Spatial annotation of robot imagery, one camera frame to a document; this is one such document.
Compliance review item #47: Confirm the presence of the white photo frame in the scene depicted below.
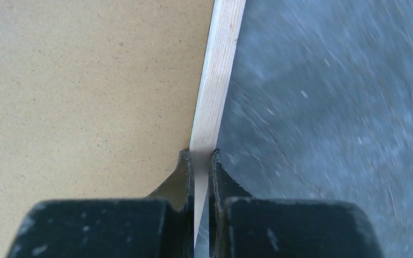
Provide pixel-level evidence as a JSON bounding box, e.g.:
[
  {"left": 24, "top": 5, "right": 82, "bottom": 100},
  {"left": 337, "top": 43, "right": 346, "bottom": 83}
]
[{"left": 0, "top": 1, "right": 245, "bottom": 257}]

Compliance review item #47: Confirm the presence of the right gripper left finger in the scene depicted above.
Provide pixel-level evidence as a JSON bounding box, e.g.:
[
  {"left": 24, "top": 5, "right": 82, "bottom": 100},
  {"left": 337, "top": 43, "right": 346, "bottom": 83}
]
[{"left": 147, "top": 150, "right": 195, "bottom": 257}]

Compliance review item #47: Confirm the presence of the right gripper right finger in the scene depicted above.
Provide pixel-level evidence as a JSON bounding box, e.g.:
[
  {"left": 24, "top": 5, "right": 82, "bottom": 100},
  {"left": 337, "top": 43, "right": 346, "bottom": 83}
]
[{"left": 208, "top": 148, "right": 253, "bottom": 257}]

